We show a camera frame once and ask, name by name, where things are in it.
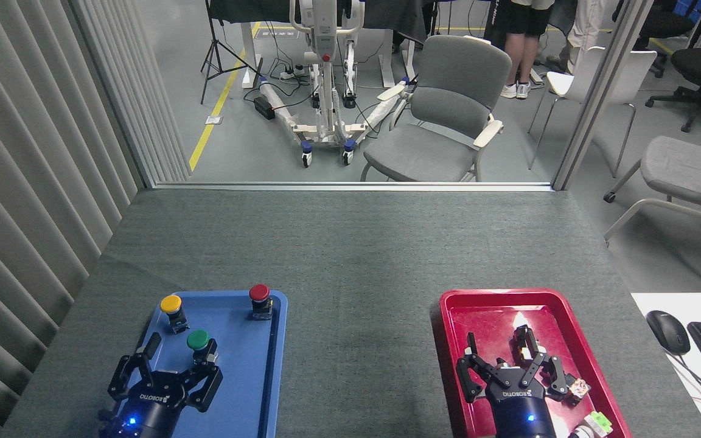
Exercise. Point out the white stand on wheels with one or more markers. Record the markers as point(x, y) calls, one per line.
point(326, 73)

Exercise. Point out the blue plastic tray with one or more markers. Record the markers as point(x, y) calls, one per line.
point(247, 377)

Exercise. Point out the grey floor socket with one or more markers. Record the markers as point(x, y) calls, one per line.
point(213, 120)

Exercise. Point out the green white switch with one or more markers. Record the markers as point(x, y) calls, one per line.
point(594, 423)

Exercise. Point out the black computer mouse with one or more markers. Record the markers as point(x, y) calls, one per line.
point(668, 331)

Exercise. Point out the red plastic tray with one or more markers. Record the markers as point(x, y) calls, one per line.
point(490, 316)

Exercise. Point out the white power strip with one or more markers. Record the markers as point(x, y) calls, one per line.
point(292, 73)

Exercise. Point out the silver post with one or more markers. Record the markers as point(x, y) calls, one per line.
point(600, 91)

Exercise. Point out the black orange switch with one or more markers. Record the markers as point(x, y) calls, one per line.
point(524, 340)

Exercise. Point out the black power adapter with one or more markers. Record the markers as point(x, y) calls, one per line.
point(264, 107)

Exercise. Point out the grey chair with armrests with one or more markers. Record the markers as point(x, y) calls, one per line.
point(442, 115)

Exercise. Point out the small white orange block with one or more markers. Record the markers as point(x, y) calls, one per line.
point(579, 388)

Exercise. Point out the black tripod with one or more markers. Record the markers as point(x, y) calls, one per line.
point(216, 55)

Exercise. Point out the person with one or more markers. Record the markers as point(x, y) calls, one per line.
point(585, 30)
point(524, 36)

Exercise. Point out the grey chair on castors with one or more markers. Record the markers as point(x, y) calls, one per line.
point(685, 164)

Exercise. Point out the red push button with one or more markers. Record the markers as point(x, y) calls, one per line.
point(259, 295)

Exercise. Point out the white plastic chair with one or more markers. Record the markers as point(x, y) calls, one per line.
point(621, 73)

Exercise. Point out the yellow push button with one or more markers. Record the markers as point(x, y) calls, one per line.
point(171, 306)

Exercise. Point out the green push button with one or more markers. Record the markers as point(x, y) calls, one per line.
point(198, 340)

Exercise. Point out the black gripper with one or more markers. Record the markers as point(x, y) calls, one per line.
point(518, 407)
point(156, 404)

